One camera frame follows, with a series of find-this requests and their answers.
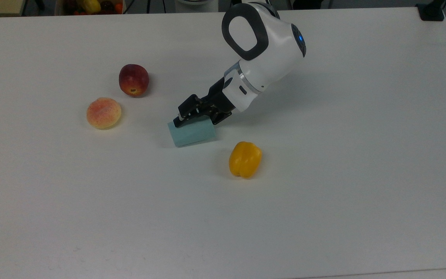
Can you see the black camera pole with base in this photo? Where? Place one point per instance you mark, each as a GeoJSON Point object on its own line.
{"type": "Point", "coordinates": [431, 9]}

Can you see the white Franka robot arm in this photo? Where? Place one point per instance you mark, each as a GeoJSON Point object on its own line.
{"type": "Point", "coordinates": [265, 46]}

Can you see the light blue hexagonal mug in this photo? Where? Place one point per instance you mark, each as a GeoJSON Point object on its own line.
{"type": "Point", "coordinates": [192, 133]}

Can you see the pink yellow peach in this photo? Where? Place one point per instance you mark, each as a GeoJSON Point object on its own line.
{"type": "Point", "coordinates": [103, 113]}

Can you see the dark red apple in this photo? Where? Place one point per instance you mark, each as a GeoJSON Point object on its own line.
{"type": "Point", "coordinates": [133, 80]}

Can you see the box of toy fruit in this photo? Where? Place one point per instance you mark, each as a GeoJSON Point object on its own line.
{"type": "Point", "coordinates": [91, 7]}

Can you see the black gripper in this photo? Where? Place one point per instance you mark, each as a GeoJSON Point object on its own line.
{"type": "Point", "coordinates": [220, 97]}

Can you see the yellow bell pepper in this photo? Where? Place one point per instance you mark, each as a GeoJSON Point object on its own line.
{"type": "Point", "coordinates": [245, 159]}

